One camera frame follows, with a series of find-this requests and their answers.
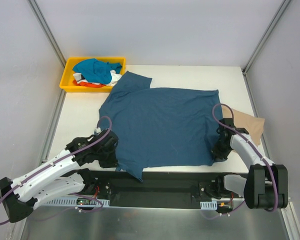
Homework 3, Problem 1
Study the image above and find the dark blue t shirt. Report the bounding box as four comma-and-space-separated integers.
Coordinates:
99, 71, 223, 180

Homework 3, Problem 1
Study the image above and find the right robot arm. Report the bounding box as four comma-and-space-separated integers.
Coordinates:
211, 118, 288, 212

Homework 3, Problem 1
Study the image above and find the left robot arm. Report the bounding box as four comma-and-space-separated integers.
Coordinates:
0, 129, 119, 223

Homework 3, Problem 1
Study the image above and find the beige folded t shirt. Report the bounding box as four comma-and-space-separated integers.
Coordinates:
232, 109, 265, 146

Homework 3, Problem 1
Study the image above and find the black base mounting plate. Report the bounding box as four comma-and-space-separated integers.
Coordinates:
74, 168, 246, 208

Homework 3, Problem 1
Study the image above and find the orange t shirt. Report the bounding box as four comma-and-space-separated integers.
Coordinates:
72, 79, 106, 89

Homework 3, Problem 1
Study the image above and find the white t shirt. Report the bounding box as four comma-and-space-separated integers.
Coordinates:
73, 70, 122, 87

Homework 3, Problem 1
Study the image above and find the teal t shirt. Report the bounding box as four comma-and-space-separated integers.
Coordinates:
72, 58, 122, 85

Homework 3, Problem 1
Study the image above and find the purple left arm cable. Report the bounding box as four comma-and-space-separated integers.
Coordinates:
0, 115, 113, 226

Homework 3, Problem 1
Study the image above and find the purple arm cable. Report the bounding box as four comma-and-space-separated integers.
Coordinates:
0, 115, 113, 226
201, 103, 280, 220

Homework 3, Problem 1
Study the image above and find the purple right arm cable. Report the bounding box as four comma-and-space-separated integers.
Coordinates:
201, 103, 280, 220

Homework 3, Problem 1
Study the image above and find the grey slotted cable duct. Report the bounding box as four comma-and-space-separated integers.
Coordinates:
43, 196, 110, 208

